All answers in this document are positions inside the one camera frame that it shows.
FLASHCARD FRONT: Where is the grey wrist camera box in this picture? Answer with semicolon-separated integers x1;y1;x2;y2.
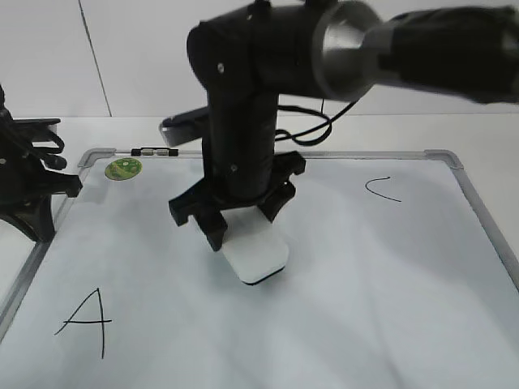
159;107;209;147

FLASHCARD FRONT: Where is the white aluminium-framed whiteboard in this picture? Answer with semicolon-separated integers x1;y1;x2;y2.
1;156;518;388

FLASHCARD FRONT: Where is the round green magnet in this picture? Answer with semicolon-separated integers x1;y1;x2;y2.
105;158;143;182

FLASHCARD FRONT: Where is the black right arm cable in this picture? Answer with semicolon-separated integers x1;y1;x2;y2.
274;96;358;146

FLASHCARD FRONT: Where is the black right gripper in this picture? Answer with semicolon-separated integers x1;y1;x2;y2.
169;152;306;252

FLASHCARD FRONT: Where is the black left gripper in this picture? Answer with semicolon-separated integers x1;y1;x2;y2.
1;118;82;242

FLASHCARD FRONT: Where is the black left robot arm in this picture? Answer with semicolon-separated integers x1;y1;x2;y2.
1;92;82;242

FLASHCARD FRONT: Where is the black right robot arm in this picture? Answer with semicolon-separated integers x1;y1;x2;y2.
161;1;518;250

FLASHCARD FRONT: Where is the white whiteboard eraser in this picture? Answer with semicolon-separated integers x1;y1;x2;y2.
194;206;290;284

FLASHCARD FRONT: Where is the black silver hanger clip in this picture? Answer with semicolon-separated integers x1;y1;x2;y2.
131;147;178;157

